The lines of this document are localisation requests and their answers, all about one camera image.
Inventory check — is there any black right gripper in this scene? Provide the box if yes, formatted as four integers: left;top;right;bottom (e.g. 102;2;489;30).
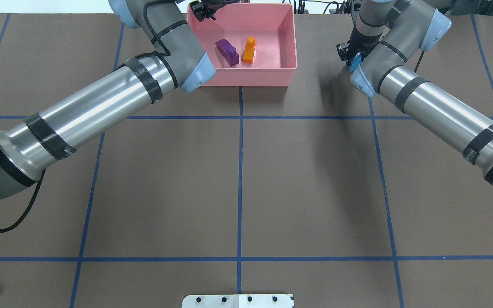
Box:
336;27;377;68

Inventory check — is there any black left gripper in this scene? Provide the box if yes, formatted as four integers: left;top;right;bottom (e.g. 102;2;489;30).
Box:
189;0;234;22

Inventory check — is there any small blue block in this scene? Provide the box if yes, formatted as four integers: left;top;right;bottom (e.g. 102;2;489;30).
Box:
348;53;362;72

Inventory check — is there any purple block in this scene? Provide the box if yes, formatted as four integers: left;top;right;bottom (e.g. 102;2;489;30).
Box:
215;38;240;68

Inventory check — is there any orange block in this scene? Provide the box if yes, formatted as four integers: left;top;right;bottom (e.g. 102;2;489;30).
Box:
241;36;257;65

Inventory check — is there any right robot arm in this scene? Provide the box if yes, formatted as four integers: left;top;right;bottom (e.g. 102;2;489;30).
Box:
337;0;493;186

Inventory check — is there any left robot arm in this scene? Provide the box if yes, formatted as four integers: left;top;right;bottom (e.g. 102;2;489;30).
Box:
0;0;216;200

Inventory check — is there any pink plastic box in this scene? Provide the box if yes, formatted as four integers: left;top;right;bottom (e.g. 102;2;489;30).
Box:
186;3;298;86

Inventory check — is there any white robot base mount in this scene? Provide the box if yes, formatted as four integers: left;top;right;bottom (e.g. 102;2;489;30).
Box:
181;294;295;308

